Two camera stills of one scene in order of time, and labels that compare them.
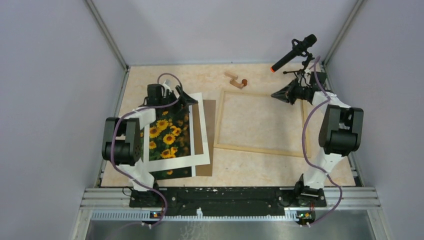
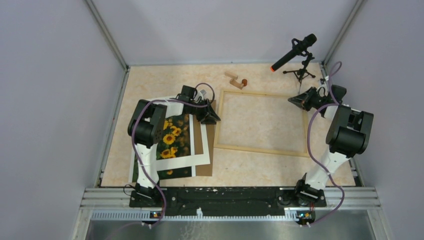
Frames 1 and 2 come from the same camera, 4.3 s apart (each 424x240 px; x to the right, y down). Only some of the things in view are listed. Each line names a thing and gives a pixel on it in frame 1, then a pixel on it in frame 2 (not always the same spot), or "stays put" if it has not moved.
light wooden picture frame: (256, 150) stays put
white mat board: (161, 164) stays put
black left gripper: (185, 100) to (208, 116)
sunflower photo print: (170, 137) stays put
